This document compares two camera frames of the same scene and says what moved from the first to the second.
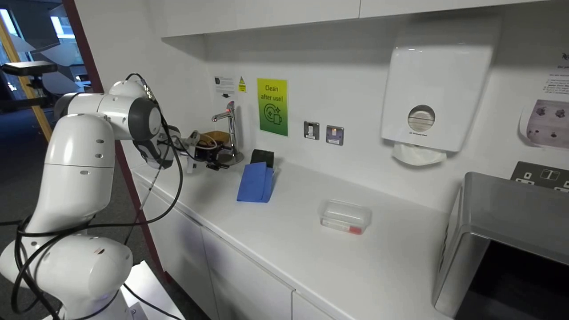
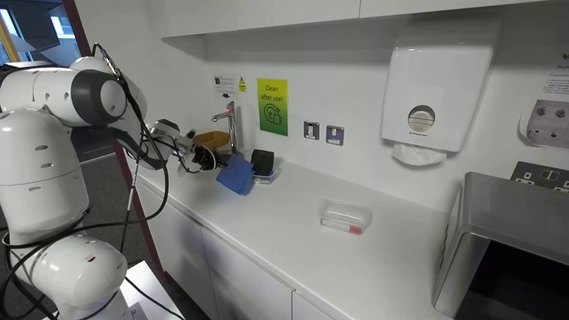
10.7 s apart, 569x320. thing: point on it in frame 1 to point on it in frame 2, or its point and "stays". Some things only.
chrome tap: [232, 122] stays
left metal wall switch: [312, 131] stays
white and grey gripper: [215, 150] to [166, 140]
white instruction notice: [225, 86] stays
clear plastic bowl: [346, 216] stays
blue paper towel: [255, 184] to [238, 175]
